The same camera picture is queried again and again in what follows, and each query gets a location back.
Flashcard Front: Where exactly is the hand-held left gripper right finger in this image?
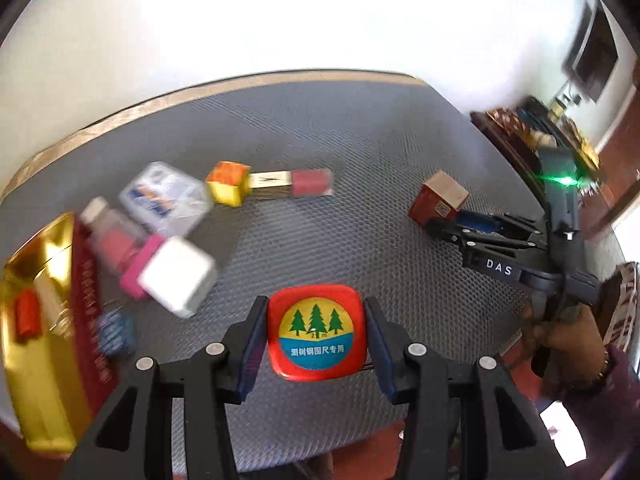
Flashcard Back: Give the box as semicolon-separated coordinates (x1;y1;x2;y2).
364;296;583;480

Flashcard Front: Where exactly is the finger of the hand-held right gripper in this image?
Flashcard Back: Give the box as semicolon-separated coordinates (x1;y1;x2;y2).
456;210;546;238
425;221;548;261

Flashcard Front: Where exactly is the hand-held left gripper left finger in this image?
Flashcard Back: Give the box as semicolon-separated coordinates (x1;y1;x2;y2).
60;295;271;480

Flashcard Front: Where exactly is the brown cube box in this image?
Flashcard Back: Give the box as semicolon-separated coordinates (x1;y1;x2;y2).
409;171;470;226

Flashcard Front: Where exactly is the red tape measure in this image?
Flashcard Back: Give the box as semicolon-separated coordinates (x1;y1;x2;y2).
267;284;368;382

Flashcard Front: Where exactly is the pink box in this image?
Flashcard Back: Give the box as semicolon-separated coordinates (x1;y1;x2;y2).
120;235;166;301

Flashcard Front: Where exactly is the orange yellow cube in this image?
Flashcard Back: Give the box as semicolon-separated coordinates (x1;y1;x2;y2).
205;161;252;207

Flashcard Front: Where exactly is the clear plastic box blue label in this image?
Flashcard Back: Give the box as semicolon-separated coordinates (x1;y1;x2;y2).
118;161;213;238

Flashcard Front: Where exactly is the clear bottle pink liquid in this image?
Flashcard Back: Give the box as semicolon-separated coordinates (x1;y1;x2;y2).
80;197;151;276

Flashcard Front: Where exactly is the gold and red box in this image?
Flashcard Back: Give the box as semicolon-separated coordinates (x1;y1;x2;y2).
0;211;118;453

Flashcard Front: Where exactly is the person's right forearm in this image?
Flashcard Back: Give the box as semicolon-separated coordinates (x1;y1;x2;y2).
540;345;640;461

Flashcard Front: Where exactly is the person's right hand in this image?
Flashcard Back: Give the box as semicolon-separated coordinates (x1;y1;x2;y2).
530;305;611;392

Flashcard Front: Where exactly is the dark wooden cabinet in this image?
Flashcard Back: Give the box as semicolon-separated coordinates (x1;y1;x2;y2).
470;107;556;196

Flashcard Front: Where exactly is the patterned cloth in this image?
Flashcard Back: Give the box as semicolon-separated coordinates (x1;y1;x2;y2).
607;262;640;351

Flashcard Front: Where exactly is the white cube box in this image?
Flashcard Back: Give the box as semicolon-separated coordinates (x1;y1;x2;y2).
139;236;219;318

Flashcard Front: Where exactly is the grey mesh mat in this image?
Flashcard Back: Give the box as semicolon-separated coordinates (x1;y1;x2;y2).
0;80;626;473

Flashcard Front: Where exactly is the small blue patterned item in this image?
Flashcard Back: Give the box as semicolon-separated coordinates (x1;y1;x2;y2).
97;310;137;356

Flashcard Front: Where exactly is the beige and red rectangular box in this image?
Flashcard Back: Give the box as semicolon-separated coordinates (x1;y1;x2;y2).
248;169;335;198

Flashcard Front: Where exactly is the white paper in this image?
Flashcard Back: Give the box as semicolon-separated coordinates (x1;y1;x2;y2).
540;400;588;466

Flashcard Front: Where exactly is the small orange packet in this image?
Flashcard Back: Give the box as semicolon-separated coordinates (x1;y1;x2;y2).
14;292;41;343

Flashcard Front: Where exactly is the wall television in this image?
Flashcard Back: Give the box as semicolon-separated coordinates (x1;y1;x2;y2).
562;0;621;106

